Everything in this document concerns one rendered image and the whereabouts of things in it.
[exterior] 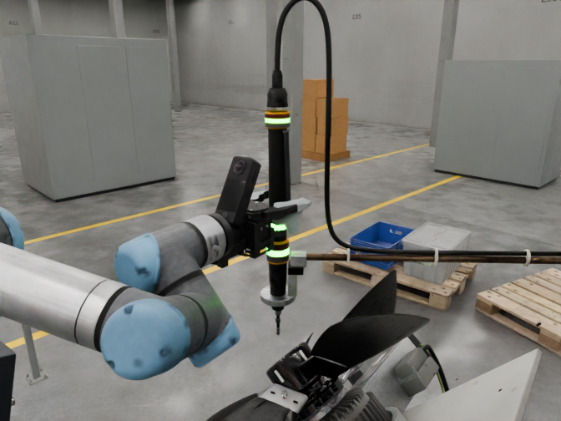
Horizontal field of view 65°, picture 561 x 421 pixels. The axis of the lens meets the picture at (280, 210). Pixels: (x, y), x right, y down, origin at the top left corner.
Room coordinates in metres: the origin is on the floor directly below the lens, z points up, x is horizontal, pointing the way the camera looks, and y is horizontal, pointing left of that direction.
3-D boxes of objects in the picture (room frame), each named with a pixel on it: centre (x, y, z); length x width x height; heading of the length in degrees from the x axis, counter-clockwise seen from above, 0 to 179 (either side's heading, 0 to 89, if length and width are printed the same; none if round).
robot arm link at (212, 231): (0.62, 0.12, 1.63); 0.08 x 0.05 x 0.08; 53
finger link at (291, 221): (0.74, -0.02, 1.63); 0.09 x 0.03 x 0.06; 121
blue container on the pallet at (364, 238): (3.89, -0.97, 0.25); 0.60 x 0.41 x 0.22; 141
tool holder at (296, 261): (0.78, 0.00, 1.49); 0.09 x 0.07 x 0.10; 88
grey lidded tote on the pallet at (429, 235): (3.57, -1.37, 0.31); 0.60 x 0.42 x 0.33; 141
